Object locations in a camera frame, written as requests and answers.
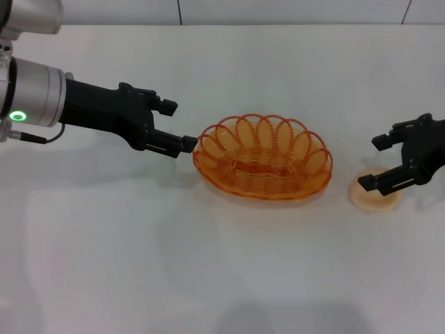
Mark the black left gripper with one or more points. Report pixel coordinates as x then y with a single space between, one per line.
101 108

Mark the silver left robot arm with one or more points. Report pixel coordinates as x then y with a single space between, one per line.
34 94

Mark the round beige bun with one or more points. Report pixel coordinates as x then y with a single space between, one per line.
375 204

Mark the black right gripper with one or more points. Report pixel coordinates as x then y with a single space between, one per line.
427 149

